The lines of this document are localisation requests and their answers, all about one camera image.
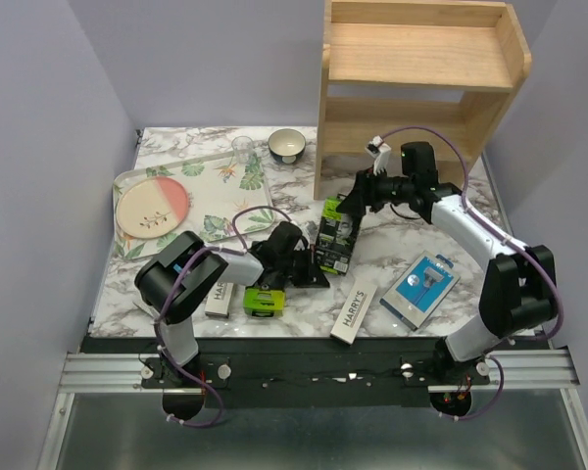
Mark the clear plastic cup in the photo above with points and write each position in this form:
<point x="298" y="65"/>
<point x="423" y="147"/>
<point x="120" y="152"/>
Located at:
<point x="243" y="148"/>

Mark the right blue razor package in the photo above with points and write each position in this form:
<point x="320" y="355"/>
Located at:
<point x="420" y="289"/>

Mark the wooden two-tier shelf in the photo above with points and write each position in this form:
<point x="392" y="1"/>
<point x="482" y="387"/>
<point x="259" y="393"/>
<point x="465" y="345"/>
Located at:
<point x="443" y="71"/>

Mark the right white Harry's box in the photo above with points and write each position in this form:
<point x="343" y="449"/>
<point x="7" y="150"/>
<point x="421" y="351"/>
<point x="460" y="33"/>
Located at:
<point x="353" y="312"/>

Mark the leaf-patterned tray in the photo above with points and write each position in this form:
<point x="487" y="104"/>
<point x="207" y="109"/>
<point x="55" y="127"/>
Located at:
<point x="225" y="197"/>

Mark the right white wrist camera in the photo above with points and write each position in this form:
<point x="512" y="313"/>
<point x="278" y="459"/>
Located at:
<point x="380" y="151"/>

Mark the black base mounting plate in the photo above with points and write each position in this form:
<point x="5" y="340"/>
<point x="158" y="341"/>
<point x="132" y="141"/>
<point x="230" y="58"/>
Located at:
<point x="303" y="373"/>

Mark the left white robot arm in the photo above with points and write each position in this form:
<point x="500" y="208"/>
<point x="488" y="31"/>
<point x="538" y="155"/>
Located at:
<point x="176" y="281"/>

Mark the left white Harry's box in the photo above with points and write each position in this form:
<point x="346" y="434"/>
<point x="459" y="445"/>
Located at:
<point x="219" y="300"/>

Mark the white harry's box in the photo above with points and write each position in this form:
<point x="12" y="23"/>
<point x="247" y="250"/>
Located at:
<point x="219" y="300"/>
<point x="353" y="312"/>

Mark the pink and cream plate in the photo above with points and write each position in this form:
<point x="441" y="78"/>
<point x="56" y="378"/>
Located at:
<point x="152" y="207"/>

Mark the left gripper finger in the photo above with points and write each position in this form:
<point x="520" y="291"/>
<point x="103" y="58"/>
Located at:
<point x="306" y="271"/>
<point x="309" y="230"/>

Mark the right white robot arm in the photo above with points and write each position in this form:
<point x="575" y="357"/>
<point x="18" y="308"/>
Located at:
<point x="519" y="290"/>

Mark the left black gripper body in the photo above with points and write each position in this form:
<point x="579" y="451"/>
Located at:
<point x="284" y="263"/>

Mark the dark ceramic bowl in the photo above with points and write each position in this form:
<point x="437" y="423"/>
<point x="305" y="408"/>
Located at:
<point x="287" y="146"/>

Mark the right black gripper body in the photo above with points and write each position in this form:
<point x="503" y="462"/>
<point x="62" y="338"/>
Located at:
<point x="391" y="191"/>

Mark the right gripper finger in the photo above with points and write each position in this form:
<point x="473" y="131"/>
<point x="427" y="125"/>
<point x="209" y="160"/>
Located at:
<point x="352" y="204"/>
<point x="364" y="187"/>

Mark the black green Gillette box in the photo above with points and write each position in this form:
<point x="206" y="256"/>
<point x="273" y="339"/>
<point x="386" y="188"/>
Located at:
<point x="264" y="303"/>
<point x="336" y="239"/>

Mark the aluminium rail frame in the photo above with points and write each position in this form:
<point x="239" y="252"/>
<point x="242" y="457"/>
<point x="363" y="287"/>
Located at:
<point x="122" y="373"/>

